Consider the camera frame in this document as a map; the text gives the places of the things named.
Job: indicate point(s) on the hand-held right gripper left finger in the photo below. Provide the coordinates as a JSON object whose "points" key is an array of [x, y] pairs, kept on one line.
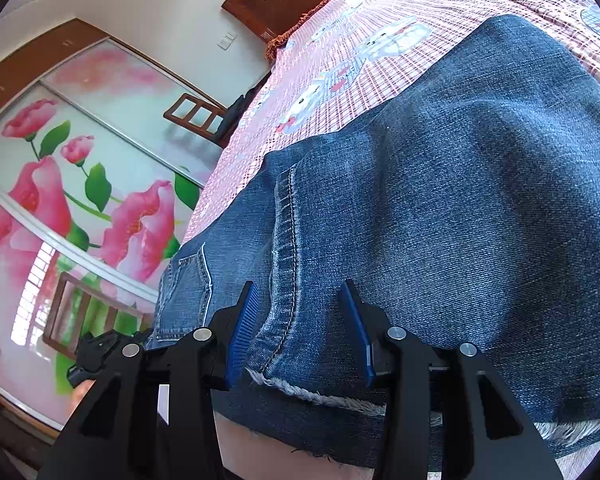
{"points": [[242, 325]]}

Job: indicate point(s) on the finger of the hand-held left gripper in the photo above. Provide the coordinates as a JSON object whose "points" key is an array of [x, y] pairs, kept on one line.
{"points": [[102, 347]]}

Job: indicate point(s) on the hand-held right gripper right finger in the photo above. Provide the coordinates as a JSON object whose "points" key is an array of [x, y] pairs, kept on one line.
{"points": [[355, 325]]}

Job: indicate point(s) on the blue denim pants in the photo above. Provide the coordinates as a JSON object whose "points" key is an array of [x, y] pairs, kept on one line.
{"points": [[429, 210]]}

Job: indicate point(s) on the floral sliding door wardrobe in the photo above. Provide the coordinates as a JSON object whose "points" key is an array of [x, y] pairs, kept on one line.
{"points": [[55, 185]]}

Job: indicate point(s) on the dark clothing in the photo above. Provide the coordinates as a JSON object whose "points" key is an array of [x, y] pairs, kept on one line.
{"points": [[237, 112]]}

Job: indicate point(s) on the wooden chair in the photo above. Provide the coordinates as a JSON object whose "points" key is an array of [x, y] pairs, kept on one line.
{"points": [[195, 115]]}

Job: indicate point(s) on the brown fringed cloth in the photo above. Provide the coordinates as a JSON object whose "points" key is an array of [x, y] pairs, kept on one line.
{"points": [[285, 40]]}

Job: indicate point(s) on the pink plaid bedsheet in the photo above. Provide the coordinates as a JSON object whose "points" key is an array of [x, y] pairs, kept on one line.
{"points": [[389, 35]]}

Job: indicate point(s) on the white wall switch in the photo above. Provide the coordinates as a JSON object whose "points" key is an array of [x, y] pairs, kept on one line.
{"points": [[227, 40]]}

